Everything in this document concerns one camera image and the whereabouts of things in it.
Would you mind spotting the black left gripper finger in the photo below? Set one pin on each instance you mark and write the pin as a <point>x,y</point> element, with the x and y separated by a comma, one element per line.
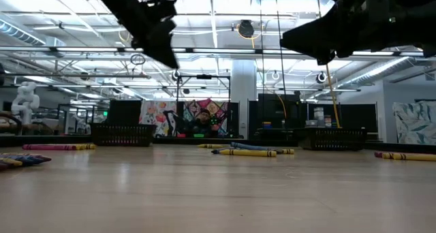
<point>170,39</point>
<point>158,44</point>

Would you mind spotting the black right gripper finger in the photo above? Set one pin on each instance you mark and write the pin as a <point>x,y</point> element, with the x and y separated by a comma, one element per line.
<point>316,35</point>
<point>327,58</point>

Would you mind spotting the black slotted plastic basket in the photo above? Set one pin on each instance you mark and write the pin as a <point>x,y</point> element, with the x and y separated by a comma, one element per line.
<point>122,136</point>
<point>334,141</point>

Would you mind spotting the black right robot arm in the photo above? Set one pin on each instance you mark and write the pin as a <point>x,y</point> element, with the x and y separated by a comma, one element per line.
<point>424,22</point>

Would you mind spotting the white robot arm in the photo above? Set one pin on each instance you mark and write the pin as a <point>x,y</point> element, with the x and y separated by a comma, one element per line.
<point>25,100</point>

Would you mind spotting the small white robot arm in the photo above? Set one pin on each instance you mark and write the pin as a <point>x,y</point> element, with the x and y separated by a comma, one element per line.
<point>81,124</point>

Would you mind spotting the black metal rig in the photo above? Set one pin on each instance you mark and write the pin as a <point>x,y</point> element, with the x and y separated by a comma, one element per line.
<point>203,76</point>

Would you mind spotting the long ceiling light bar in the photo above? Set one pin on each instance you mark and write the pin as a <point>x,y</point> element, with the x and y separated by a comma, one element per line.
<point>221,50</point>

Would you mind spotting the stacked plastic containers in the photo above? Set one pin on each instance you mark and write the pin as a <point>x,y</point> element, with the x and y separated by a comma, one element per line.
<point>319,115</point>

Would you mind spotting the black partition panel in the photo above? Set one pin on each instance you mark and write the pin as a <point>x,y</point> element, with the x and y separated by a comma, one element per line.
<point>357,117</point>

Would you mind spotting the black cabinet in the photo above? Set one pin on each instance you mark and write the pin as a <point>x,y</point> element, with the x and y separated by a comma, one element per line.
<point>272,107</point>

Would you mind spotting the floral cloth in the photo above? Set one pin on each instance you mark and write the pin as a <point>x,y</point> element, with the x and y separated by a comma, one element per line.
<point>155,117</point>

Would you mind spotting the black screen panel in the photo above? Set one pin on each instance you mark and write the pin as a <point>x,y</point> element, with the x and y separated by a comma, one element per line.
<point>124,112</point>

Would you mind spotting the colourful patchwork quilt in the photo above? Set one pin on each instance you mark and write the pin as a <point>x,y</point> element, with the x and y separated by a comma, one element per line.
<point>214,107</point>

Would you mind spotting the person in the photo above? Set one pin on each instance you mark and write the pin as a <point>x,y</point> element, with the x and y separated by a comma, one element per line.
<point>204,117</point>

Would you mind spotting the white building column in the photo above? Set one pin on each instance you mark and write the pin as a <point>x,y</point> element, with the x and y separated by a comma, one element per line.
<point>243,90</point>

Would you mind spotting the blue box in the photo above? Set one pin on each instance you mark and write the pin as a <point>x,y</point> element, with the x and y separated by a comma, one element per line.
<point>267,125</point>

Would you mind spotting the leaf-pattern cloth panel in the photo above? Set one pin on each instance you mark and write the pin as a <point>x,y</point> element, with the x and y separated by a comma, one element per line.
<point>415,124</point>

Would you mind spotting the black aluminium table frame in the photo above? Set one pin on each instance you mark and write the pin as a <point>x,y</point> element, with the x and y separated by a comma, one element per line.
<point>170,141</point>

